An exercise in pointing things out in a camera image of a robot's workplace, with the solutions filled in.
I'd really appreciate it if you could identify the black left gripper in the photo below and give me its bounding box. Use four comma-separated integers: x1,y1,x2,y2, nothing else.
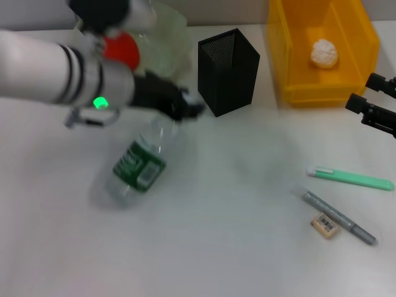
132,71,206,122

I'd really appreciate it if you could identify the green pen with white cap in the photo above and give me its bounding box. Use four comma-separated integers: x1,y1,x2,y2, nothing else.
306,166,396,192

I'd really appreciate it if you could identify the white paper ball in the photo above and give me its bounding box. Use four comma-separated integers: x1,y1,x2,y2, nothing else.
310,38,339,70

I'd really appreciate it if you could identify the clear green-label water bottle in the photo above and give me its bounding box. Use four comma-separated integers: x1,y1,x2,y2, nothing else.
88,96,199,209

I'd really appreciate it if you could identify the orange fruit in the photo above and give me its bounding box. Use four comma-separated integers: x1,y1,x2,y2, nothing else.
103,30,142,71

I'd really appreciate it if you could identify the grey marker pen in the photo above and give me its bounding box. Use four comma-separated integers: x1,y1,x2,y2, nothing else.
292,187,378,247

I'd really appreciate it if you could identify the beige eraser with barcode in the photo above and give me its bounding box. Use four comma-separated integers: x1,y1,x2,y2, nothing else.
310,213,341,239

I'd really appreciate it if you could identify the black mesh pen holder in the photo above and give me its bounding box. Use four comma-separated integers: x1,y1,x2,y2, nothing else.
197,27,261,118

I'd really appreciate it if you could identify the pale green glass fruit plate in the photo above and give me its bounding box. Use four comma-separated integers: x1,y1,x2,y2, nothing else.
73,0,193,82

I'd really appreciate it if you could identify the yellow plastic bin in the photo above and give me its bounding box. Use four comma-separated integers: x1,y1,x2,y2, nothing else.
266,0,381,108

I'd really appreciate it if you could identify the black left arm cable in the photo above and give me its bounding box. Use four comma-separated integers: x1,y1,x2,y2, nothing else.
63,106,121,129

